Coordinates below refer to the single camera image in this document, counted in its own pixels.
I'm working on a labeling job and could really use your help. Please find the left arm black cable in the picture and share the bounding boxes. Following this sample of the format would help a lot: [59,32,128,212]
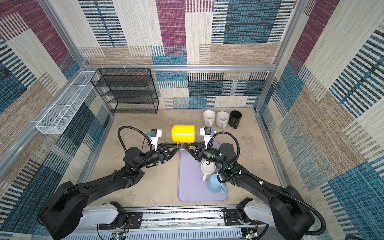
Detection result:
[116,125,154,160]

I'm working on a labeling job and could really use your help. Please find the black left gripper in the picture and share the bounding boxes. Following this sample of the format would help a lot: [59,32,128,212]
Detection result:
[136,143,179,171]

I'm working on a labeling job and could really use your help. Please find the white speckled mug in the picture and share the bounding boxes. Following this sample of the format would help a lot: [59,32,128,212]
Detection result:
[215,111,230,129]

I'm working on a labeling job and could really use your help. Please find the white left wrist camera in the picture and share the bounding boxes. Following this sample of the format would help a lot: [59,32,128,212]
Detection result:
[147,129,162,151]

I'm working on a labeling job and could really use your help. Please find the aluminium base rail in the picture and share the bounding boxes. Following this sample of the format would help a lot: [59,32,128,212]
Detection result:
[64,203,283,240]

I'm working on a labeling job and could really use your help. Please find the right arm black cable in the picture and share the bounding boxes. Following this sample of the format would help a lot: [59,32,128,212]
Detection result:
[211,131,327,236]

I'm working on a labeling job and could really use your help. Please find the lavender plastic tray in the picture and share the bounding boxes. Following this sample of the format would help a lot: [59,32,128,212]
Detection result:
[178,150,228,202]

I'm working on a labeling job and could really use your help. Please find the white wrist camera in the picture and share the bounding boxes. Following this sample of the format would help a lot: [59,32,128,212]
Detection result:
[147,129,162,151]
[200,127,217,149]

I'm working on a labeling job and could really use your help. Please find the light blue mug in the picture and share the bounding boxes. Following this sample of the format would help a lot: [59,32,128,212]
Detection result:
[207,174,228,194]

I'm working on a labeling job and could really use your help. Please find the white mug dark rim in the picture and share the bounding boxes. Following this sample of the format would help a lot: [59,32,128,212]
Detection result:
[201,161,216,182]

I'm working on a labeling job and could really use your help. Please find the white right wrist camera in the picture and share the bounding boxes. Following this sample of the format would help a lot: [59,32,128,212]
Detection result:
[200,127,217,149]

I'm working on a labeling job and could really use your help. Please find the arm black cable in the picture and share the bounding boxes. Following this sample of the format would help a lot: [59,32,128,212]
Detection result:
[211,131,327,236]
[116,125,154,160]

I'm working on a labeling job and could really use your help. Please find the white tall mug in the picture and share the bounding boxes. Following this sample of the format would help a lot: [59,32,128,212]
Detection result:
[203,110,216,127]

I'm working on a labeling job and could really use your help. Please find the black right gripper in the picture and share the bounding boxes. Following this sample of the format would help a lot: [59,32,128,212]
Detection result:
[183,140,226,166]

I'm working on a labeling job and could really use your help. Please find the yellow mug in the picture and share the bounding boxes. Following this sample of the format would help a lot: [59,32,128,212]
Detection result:
[172,125,196,144]

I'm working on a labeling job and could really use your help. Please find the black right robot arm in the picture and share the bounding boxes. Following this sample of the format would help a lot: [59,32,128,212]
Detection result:
[183,142,327,240]

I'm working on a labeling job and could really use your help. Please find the black mug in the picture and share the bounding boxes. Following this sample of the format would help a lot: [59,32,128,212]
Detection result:
[229,111,242,129]

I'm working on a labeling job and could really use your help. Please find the white wire mesh basket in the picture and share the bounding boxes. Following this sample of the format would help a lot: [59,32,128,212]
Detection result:
[36,71,95,135]

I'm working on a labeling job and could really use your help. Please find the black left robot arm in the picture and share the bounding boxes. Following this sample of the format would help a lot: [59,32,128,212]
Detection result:
[38,143,181,240]

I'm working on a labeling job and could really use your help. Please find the black wire shelf rack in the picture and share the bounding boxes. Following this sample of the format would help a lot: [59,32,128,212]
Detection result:
[91,68,159,114]

